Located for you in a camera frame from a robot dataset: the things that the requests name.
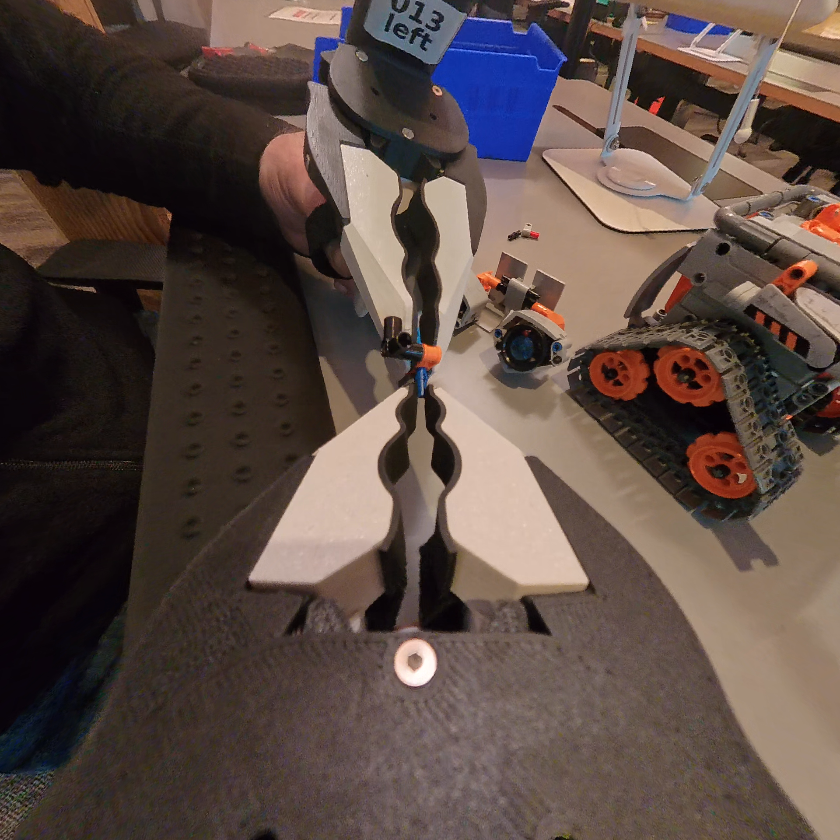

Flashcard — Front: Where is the black textured case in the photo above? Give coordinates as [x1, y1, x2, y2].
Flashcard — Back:
[188, 42, 315, 109]

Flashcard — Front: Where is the white book stand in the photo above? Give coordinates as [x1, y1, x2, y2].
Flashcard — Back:
[543, 0, 840, 234]

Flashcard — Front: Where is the blue storage bin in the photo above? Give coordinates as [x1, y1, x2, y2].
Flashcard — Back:
[314, 7, 568, 161]

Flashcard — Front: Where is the paper sheet with red label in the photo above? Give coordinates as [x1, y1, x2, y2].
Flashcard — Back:
[269, 5, 343, 26]

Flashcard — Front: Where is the person's left forearm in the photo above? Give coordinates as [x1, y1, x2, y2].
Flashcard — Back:
[0, 0, 296, 231]

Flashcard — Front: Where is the tracked toy robot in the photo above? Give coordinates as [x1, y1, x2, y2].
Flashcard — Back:
[567, 185, 840, 522]

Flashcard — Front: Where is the dark desk mat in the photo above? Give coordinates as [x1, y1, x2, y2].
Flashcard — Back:
[554, 105, 765, 201]

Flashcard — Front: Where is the person's left hand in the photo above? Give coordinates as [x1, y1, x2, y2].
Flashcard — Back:
[259, 133, 328, 257]

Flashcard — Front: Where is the black dimpled pad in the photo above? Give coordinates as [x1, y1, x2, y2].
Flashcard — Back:
[125, 226, 342, 631]

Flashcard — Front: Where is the red framed black tool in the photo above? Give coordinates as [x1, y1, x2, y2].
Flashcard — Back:
[197, 41, 290, 63]

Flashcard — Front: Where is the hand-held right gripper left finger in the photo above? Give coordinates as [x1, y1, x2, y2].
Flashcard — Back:
[248, 386, 417, 631]

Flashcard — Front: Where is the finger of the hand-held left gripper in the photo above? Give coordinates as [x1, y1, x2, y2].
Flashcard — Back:
[340, 144, 422, 347]
[425, 177, 476, 358]

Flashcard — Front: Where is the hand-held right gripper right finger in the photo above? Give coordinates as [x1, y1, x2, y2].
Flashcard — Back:
[419, 387, 590, 630]

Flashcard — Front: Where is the wooden post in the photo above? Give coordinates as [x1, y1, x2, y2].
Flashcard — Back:
[16, 169, 173, 311]

